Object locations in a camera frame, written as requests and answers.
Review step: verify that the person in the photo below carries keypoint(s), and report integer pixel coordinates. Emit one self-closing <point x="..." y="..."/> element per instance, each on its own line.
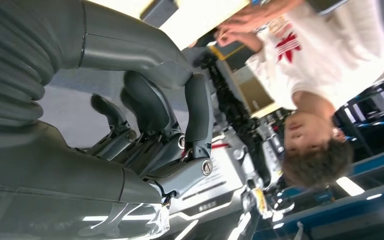
<point x="328" y="59"/>

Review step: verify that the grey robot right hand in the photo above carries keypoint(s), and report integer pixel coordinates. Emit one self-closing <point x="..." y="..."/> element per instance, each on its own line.
<point x="62" y="185"/>

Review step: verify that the blue metal shelf rack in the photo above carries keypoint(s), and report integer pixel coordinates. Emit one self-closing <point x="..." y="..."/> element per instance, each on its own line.
<point x="371" y="112"/>

